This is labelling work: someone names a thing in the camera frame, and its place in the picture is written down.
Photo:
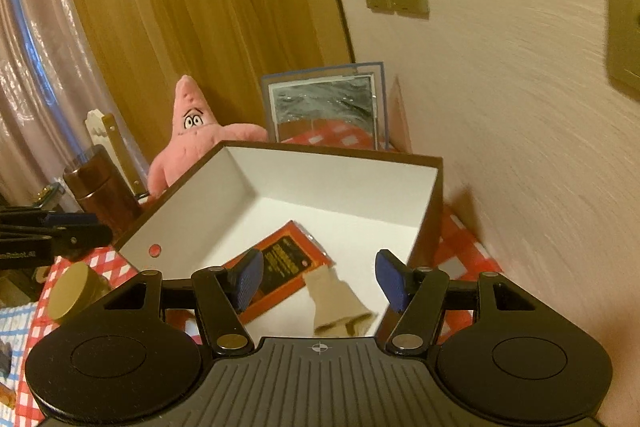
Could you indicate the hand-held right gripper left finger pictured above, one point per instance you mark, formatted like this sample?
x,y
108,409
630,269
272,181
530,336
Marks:
x,y
247,279

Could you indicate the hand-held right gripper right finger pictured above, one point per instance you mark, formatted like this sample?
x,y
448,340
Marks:
x,y
392,279

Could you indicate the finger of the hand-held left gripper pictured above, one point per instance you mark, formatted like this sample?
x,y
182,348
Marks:
x,y
80,237
65,219

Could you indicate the brown cardboard box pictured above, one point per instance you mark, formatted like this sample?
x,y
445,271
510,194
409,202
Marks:
x,y
325,187

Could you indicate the orange flat packet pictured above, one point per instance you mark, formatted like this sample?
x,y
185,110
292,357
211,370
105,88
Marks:
x,y
285,264

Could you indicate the brown metal canister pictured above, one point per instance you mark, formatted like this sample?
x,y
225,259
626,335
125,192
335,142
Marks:
x,y
100,197

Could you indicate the gold-lidded nut jar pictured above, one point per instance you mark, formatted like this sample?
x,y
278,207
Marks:
x,y
75,292

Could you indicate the white wooden holder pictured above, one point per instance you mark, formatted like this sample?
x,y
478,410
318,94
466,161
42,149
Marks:
x,y
95,127

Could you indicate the pink starfish plush toy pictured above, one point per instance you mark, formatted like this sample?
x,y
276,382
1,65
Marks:
x,y
195,147

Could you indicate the sheer white curtain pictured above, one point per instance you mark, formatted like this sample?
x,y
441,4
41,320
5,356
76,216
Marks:
x,y
40,57

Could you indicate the blue-edged picture frame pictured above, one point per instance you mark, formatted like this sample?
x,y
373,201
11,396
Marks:
x,y
325,107

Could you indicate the beige wall switch plate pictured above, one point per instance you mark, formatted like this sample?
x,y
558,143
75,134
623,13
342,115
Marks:
x,y
622,7

